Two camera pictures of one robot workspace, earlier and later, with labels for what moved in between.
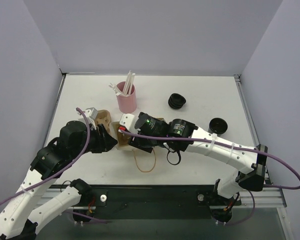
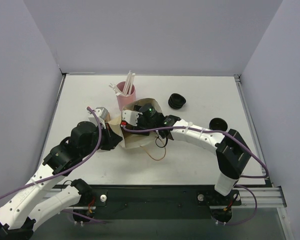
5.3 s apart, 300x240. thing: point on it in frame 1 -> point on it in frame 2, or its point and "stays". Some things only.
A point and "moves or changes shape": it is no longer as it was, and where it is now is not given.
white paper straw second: [132, 83] stays
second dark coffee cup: [217, 125] stays
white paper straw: [127, 83] stays
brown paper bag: [120, 140] moves or changes shape
